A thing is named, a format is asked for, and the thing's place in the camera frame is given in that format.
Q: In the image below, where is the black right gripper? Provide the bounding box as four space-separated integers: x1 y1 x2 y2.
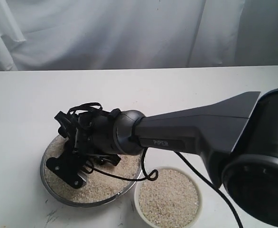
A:
55 110 120 167

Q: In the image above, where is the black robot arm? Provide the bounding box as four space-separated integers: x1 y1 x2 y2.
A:
46 89 278 227

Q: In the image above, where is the steel bowl of rice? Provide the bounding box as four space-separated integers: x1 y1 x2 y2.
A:
40 135 142 208

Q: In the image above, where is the white bowl of rice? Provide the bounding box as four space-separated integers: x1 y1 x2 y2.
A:
134 166 203 228

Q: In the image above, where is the white backdrop curtain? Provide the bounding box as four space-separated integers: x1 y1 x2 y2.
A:
0 0 278 71

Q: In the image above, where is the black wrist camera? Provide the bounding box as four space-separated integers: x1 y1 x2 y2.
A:
46 151 87 189

